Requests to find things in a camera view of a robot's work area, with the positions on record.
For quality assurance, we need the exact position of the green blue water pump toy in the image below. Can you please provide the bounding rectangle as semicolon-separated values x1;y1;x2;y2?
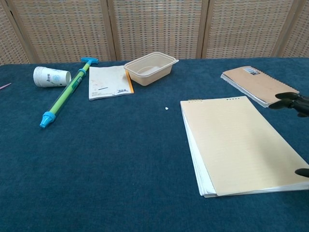
39;57;100;129

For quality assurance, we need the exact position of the beige plastic food container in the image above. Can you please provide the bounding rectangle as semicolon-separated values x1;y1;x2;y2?
124;52;180;87

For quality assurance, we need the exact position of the white notepad orange spine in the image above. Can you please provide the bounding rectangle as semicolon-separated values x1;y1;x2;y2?
88;65;135;102

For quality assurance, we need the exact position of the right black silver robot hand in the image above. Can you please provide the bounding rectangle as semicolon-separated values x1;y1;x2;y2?
269;91;309;178

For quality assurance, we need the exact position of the large beige notepad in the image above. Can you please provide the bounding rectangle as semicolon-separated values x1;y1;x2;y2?
180;96;309;198

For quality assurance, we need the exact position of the dark blue felt tablecloth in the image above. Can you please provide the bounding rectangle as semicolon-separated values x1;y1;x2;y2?
0;57;309;232

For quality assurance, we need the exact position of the brown spiral notebook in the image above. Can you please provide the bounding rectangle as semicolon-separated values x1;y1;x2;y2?
220;65;300;108

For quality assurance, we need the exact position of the woven bamboo folding screen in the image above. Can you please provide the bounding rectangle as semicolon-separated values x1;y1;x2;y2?
0;0;309;65

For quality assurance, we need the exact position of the white paper cup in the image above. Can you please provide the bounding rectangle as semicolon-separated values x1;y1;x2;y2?
33;66;72;87

